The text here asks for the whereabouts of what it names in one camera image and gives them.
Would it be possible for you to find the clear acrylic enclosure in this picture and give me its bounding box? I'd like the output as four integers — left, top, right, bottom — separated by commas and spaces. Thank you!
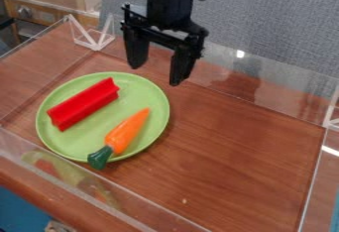
0, 18, 339, 232

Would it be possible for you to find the green plate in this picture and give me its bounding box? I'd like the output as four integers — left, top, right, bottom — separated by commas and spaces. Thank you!
36, 71, 169, 163

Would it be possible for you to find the orange toy carrot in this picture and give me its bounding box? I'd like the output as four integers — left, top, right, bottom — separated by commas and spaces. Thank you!
87, 108, 149, 170

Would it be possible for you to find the wooden cabinet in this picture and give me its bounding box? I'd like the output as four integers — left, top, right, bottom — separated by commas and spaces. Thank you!
5, 0, 99, 40

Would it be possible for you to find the red toy block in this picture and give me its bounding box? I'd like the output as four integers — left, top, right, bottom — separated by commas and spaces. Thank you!
47, 77, 119, 132

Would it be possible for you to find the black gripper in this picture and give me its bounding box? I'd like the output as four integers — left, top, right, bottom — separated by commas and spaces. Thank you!
121, 0, 208, 86

